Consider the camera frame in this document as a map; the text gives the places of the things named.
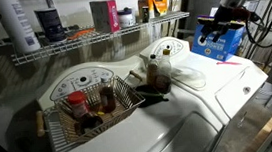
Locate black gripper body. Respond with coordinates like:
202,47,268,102
214,2,253,29

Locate white washing machine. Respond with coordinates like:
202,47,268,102
33,46,229,152

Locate blue Tide detergent box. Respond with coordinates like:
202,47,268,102
188,10,250,65

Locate pink plastic stick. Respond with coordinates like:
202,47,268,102
215,59,243,68

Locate white sink basin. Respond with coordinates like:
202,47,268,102
137,27,272,134

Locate orange and yellow box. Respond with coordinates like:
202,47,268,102
137,0,171,24

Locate brown bottle black cap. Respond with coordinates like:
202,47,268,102
143,53,161,88

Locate white bucket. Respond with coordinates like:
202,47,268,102
252,81,272,108

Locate white jar dark lid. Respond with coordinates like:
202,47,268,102
115,6,136,29

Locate dark crumpled cloth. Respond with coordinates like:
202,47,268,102
133,81,171,109

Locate pink and grey box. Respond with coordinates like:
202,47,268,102
89,0,122,36

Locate wooden plank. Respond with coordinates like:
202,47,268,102
234,107,272,152

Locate dark sauce bottle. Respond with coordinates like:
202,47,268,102
97,76,118,114

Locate small orange tool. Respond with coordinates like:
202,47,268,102
65,27,96,40

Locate red-lid spice jar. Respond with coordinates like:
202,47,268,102
66,90,92,122

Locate dark jar lying down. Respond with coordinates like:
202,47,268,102
72,110,105,137

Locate dark cylindrical canister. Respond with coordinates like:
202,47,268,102
33,6,67,45

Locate tall white spray bottle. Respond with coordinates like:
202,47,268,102
0,0,42,57

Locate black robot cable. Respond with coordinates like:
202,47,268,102
242,0,272,51

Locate white wire shelf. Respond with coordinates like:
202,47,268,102
8,10,194,67

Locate metal shelf rail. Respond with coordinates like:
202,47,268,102
43,0,56,10

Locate wire basket wooden handles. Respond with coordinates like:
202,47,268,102
31,72,151,152

